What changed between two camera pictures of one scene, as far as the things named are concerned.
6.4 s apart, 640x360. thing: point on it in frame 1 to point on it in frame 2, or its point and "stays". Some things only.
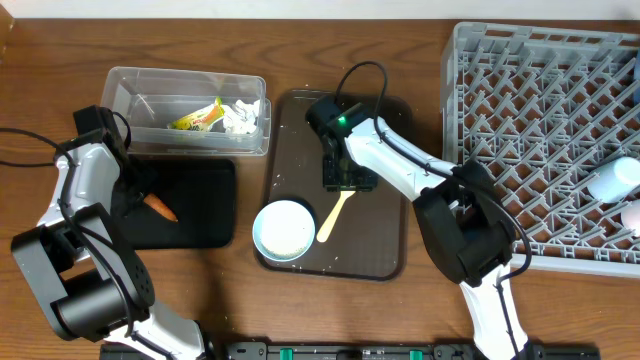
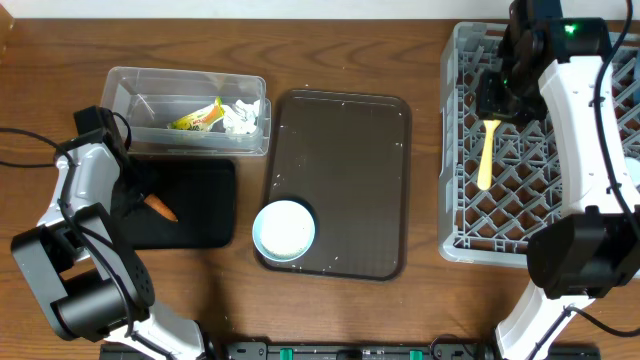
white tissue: x=239 y=117 stays
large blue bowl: x=636 y=97 stays
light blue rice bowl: x=283 y=230 stays
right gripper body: x=351 y=175 to x=514 y=99
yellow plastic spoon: x=331 y=220 to x=484 y=173
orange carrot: x=152 y=201 stays
